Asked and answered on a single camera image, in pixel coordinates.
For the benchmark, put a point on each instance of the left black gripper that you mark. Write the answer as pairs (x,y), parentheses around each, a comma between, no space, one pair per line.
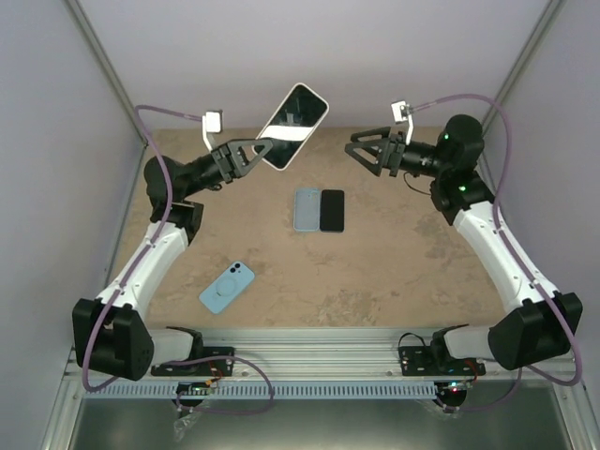
(232,161)

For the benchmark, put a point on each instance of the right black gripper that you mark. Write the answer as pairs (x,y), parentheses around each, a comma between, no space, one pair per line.
(388,156)

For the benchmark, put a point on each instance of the beige phone case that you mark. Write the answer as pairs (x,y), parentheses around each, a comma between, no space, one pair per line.
(323,119)

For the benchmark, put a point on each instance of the light blue phone case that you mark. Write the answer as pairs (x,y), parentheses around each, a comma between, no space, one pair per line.
(306,212)

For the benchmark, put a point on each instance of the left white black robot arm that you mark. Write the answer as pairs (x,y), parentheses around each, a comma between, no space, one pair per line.
(110,333)

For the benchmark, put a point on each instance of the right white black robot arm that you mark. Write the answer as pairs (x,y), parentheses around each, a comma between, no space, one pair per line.
(539,321)

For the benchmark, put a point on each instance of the blue phone case on table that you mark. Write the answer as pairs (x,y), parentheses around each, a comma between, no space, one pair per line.
(227,287)

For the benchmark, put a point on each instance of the left circuit board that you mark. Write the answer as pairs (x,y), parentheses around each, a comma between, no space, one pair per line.
(197,389)

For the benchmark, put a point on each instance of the circuit board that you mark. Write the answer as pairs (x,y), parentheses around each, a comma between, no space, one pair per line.
(197,389)
(455,387)

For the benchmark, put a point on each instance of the right circuit board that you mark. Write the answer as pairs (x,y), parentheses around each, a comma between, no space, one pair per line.
(455,387)

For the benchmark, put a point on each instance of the clear plastic bag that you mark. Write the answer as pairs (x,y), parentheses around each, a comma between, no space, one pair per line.
(184,422)

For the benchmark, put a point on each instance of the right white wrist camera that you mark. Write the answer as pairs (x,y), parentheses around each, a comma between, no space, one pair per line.
(403,114)

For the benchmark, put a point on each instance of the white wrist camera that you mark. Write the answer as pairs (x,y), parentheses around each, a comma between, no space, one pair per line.
(212,124)
(403,114)

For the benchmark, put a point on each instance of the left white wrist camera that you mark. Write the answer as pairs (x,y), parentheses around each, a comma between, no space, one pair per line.
(212,124)

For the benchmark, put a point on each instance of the left aluminium corner post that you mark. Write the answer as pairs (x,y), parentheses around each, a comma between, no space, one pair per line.
(91,39)

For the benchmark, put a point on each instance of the aluminium corner post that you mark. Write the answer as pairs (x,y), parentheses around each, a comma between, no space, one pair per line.
(91,39)
(528,50)

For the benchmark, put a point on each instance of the aluminium rail frame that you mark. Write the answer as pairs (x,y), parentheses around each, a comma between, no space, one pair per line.
(327,303)

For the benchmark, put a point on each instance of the right aluminium corner post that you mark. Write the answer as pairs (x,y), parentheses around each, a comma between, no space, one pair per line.
(528,50)

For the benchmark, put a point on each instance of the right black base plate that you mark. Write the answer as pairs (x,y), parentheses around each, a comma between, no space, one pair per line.
(418,358)

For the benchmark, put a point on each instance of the blue slotted cable duct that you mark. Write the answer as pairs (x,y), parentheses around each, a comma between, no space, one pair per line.
(250,390)

